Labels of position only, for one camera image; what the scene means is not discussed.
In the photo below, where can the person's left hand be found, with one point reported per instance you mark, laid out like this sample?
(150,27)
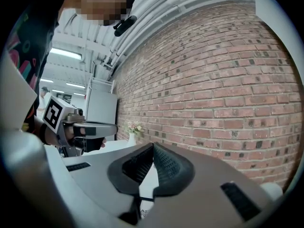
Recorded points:
(68,136)

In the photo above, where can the ceiling strip light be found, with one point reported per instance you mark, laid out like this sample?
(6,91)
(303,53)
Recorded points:
(46,80)
(66,53)
(76,85)

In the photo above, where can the pink flower bouquet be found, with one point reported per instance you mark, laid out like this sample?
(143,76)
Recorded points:
(134,127)

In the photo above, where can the white vase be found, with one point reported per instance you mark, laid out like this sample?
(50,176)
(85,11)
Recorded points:
(132,139)

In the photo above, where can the white refrigerator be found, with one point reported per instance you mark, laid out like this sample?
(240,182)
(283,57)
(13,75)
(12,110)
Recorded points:
(102,108)

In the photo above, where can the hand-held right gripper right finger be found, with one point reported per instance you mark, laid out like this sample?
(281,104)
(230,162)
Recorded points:
(202,198)

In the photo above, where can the person's black printed t-shirt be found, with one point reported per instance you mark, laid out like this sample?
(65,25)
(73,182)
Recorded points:
(26,51)

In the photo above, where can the person's left forearm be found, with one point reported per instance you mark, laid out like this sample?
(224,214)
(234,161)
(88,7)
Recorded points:
(53,139)

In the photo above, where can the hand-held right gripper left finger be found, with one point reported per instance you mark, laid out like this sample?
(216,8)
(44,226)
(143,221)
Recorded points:
(99,182)

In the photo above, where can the black wrist band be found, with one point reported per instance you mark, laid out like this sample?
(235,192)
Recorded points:
(44,134)

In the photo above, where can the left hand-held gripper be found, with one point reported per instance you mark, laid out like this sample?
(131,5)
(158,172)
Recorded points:
(54,113)

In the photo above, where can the black framed picture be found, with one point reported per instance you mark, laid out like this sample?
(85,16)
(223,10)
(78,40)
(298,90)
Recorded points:
(145,214)

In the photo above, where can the white ceiling pipe bundle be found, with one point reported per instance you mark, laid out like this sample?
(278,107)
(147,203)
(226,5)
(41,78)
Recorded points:
(147,15)

